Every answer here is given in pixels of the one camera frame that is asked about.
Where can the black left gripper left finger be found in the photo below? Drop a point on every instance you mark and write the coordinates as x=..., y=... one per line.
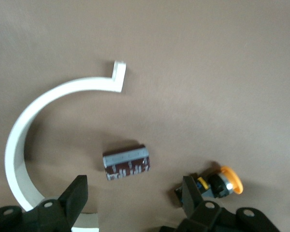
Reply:
x=72, y=198

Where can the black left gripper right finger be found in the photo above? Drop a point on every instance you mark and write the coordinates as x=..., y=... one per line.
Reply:
x=192, y=195

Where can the dark brown cylindrical capacitor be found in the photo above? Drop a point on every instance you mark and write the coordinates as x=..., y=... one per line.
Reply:
x=126, y=162

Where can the orange mushroom push button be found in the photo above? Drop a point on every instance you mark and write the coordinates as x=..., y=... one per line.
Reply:
x=220, y=183

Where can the brown table cover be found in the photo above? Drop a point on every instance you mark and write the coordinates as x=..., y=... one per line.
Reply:
x=183, y=84

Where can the white curved plastic bracket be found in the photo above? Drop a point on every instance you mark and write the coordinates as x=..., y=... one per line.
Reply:
x=38, y=104

